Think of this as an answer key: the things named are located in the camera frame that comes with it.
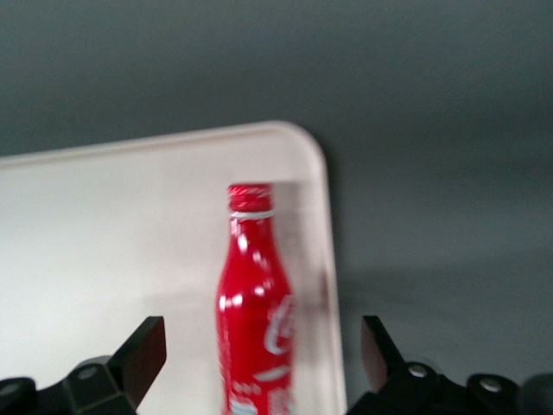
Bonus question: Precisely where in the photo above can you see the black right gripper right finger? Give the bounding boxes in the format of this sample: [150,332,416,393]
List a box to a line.
[361,315,522,415]

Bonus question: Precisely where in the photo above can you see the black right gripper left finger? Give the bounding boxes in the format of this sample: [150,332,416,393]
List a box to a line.
[38,315,168,415]

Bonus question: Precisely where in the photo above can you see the red coke bottle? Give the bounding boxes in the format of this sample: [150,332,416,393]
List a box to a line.
[213,182,300,415]

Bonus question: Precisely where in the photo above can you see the beige plastic tray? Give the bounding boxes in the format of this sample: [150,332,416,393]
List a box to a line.
[0,120,349,415]

